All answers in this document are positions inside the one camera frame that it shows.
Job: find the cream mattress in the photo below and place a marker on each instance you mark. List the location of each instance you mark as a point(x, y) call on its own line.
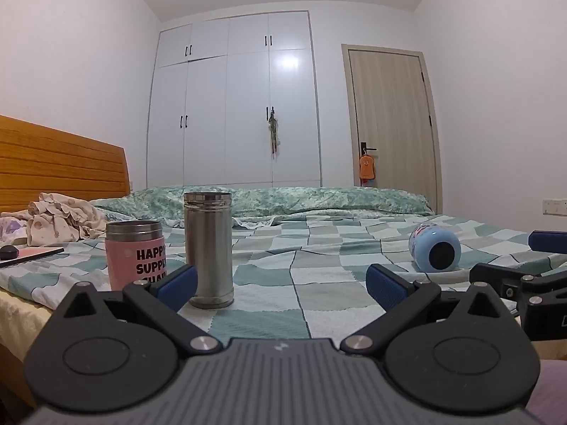
point(17, 318)

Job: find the green floral quilt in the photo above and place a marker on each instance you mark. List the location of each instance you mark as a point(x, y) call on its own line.
point(288, 201)

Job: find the light blue cup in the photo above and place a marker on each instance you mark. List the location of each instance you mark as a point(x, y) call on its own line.
point(427, 241)

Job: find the orange hanging plush toy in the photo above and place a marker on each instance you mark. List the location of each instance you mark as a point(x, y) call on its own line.
point(367, 167)

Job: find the white wall socket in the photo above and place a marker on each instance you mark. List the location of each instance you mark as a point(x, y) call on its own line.
point(556, 206)

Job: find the white wardrobe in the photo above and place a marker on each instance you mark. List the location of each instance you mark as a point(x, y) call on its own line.
point(230, 106)

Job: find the checkered bed sheet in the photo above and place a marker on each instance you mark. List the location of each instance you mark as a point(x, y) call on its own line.
point(310, 270)

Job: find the pink cup with steel rim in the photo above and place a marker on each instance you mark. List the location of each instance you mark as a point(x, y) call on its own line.
point(124, 256)

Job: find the person's pink clothing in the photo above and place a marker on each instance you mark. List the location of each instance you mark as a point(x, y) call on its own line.
point(553, 392)

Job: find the black round object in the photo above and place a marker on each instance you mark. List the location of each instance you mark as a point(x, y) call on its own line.
point(6, 252)

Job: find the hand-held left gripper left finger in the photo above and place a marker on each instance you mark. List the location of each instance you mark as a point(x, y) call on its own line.
point(178, 287)

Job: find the light wooden door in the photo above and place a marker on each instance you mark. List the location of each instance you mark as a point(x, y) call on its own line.
point(390, 119)

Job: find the purple patterned cloth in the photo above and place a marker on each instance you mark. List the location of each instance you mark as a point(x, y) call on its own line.
point(11, 228)

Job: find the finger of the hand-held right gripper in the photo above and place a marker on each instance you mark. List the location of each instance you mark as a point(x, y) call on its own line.
point(496, 276)
point(549, 242)

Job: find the tall stainless steel cup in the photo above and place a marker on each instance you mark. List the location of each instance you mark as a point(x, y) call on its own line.
point(208, 252)

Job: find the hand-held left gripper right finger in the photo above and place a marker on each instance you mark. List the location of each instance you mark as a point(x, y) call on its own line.
point(386, 287)

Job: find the crumpled beige patterned clothes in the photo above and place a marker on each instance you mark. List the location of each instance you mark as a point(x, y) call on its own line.
point(57, 221)

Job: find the pink flat tablet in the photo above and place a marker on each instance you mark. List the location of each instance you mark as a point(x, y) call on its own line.
point(35, 253)

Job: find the wooden headboard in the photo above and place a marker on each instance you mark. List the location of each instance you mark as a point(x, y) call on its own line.
point(57, 168)

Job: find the hanging green ornament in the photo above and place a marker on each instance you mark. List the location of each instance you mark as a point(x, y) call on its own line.
point(273, 130)

